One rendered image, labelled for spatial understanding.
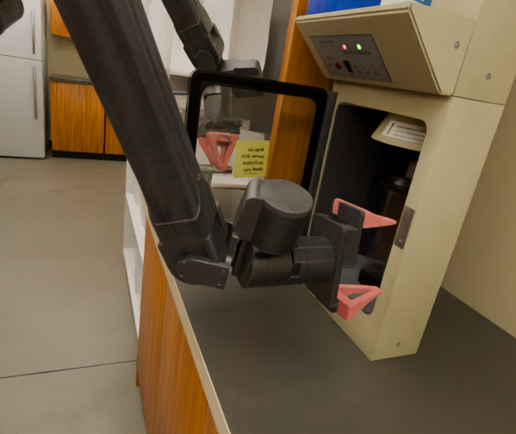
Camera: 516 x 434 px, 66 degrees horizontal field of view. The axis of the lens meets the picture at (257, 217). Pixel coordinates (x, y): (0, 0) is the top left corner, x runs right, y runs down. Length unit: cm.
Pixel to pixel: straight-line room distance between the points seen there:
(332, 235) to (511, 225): 68
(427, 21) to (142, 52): 38
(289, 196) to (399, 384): 47
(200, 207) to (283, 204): 8
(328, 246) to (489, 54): 37
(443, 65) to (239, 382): 55
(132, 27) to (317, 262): 30
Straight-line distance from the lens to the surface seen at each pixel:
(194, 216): 39
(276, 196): 39
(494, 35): 69
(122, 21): 34
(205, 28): 81
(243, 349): 74
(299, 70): 92
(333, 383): 72
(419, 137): 74
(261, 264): 43
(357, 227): 47
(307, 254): 46
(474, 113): 69
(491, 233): 113
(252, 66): 84
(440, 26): 62
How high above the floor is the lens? 140
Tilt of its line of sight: 20 degrees down
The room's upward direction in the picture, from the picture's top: 9 degrees clockwise
